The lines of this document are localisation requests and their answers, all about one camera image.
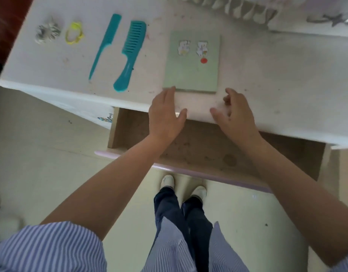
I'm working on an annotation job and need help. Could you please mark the person's right hand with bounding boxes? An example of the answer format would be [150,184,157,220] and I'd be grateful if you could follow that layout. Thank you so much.
[210,88,263,146]

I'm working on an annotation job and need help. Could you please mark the teal wide-tooth comb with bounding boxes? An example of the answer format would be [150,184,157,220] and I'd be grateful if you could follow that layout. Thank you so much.
[113,21,147,93]

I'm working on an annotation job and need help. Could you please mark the white fringed cloth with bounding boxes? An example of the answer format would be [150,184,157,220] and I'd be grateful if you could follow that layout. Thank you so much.
[162,0,280,25]

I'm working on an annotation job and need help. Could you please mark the person's left white shoe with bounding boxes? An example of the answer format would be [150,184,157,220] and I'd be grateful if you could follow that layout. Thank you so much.
[160,175,175,191]

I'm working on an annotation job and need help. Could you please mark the wooden drawer with lilac front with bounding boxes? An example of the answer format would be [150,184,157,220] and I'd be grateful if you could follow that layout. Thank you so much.
[94,107,333,193]

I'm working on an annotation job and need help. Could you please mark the dark blue trousers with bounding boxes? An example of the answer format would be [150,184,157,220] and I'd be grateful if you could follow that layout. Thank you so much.
[153,186,214,272]

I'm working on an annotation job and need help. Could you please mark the silver star ornament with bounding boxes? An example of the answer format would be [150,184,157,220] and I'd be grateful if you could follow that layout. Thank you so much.
[306,13,348,27]

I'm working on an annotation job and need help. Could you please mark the person's left forearm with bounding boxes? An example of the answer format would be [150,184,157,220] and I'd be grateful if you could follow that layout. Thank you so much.
[40,135,169,241]

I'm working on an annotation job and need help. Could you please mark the person's right forearm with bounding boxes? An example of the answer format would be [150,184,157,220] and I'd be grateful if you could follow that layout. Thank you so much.
[247,134,348,267]

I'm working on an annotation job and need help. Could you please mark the teal tail comb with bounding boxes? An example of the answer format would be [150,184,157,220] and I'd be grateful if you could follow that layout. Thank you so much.
[88,14,122,81]

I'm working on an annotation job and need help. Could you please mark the person's white shoe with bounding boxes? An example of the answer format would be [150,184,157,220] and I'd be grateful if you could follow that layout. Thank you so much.
[160,175,175,191]
[191,186,207,200]

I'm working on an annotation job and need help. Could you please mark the grey white hair scrunchie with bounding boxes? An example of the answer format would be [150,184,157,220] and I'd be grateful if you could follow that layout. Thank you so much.
[35,17,61,44]

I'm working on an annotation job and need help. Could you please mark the white dresser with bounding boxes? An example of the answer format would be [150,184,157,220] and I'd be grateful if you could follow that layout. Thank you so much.
[0,0,348,208]

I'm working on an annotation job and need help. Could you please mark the person's left hand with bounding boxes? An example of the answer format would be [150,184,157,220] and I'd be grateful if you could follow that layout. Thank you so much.
[148,86,188,145]

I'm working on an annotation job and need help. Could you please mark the blue striped shirt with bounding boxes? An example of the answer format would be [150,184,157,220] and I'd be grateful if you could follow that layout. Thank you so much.
[0,216,348,272]

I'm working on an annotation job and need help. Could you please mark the yellow hair tie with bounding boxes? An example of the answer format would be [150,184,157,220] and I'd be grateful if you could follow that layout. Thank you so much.
[65,22,86,44]

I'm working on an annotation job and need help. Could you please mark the green notebook with stickers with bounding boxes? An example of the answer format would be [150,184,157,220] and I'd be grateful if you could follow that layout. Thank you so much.
[163,31,220,94]

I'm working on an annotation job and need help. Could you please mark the person's right white shoe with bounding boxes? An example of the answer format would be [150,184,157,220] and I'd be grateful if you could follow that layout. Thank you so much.
[191,186,207,200]

